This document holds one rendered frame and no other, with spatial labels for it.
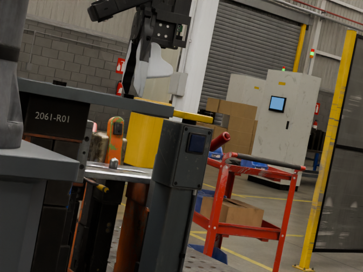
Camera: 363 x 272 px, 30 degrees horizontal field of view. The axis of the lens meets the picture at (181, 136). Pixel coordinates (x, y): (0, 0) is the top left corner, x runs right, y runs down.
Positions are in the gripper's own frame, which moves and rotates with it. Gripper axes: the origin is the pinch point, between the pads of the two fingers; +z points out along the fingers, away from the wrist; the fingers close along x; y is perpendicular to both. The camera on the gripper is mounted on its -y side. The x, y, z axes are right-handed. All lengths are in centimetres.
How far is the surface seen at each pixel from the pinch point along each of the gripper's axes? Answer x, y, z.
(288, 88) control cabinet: 952, 456, -55
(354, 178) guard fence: 407, 288, 38
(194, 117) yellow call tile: 1.6, 12.4, 2.4
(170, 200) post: 1.3, 10.9, 17.1
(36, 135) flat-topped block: -7.0, -14.0, 9.1
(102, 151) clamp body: 52, 7, 16
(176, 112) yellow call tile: 3.9, 9.7, 2.1
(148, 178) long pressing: 30.2, 13.6, 17.7
